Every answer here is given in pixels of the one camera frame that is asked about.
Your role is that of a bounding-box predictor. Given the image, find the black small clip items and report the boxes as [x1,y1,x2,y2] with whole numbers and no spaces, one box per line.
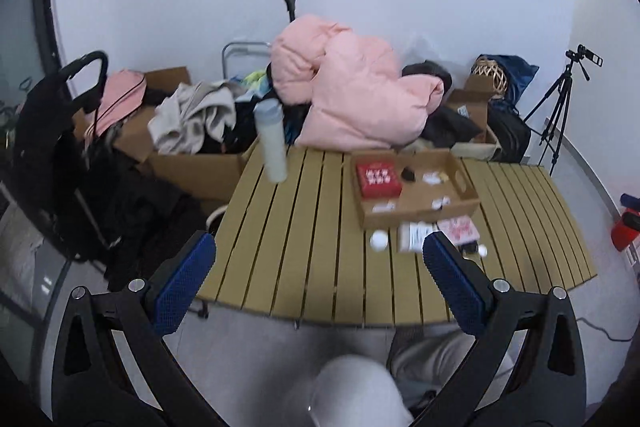
[459,242,478,256]

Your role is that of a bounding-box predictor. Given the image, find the pink pouch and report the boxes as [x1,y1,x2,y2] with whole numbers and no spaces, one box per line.
[437,216,480,246]

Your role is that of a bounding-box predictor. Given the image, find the large white pill bottle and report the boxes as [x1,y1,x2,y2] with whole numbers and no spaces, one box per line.
[369,222,437,254]

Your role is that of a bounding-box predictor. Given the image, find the small white round jar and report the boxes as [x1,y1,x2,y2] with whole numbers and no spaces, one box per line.
[432,197,450,210]

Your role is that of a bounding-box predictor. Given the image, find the black hair scrunchie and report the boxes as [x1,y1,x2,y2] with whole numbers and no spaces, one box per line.
[401,167,416,182]

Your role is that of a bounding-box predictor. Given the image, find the red patterned box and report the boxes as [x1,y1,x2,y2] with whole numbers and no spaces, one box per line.
[356,161,402,199]

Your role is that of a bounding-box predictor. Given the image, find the red object at edge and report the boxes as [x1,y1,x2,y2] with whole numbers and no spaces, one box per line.
[611,209,640,251]

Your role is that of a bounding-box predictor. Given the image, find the grey sweatpants leg right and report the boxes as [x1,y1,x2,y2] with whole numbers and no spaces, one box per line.
[386,329,475,411]

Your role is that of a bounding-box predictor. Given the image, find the grey sweatpants leg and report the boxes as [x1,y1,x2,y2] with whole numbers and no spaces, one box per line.
[307,355,413,427]
[386,329,475,411]

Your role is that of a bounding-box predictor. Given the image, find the black folding cart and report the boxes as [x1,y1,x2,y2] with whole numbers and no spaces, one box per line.
[12,50,212,278]

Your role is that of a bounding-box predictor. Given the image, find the grey sweatpants leg left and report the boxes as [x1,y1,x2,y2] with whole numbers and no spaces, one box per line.
[307,355,413,427]

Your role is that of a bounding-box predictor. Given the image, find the blue bag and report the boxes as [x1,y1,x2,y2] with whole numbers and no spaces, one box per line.
[484,54,539,107]

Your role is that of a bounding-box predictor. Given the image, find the cardboard box right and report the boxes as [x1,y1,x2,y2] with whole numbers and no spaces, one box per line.
[446,75,501,161]

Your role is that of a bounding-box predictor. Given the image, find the shallow cardboard tray box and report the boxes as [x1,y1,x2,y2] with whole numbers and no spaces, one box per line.
[350,150,480,230]

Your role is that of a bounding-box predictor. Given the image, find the hello sticker upper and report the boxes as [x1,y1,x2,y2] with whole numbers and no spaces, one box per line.
[422,171,449,185]

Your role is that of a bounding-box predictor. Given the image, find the hello sticker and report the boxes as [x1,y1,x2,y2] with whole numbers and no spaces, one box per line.
[371,202,396,212]
[422,171,449,185]

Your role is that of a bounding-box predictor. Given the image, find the black garment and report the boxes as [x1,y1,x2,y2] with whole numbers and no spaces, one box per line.
[420,106,483,148]

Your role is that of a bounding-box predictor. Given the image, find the woven rattan basket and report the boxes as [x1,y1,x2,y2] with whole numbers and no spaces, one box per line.
[471,55,509,98]

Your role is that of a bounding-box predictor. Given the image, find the large cardboard box left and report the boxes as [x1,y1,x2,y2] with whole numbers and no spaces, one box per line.
[98,67,256,202]

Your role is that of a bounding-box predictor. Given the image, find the hello sticker lower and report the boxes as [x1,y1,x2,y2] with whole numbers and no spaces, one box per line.
[371,202,396,212]

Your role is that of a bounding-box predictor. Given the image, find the folding slatted wooden table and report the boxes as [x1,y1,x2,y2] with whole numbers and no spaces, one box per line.
[198,148,597,327]

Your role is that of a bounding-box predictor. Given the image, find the beige crumpled clothes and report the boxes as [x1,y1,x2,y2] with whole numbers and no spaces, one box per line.
[148,81,244,155]

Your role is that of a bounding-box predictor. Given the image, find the pink backpack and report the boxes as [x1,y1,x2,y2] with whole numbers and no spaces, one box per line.
[85,69,146,141]

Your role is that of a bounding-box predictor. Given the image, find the pink puffy duvet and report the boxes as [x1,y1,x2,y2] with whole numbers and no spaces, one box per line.
[270,15,445,152]

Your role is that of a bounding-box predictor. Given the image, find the tall white thermos bottle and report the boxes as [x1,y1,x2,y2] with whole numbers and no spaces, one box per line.
[254,98,288,183]

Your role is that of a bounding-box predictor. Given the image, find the black cable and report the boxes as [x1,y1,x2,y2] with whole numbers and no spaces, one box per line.
[574,315,637,343]

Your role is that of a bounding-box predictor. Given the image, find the black camera tripod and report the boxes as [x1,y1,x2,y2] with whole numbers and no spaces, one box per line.
[524,43,603,176]

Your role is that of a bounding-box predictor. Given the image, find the white metal frame chair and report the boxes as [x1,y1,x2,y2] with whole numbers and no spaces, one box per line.
[220,40,271,79]

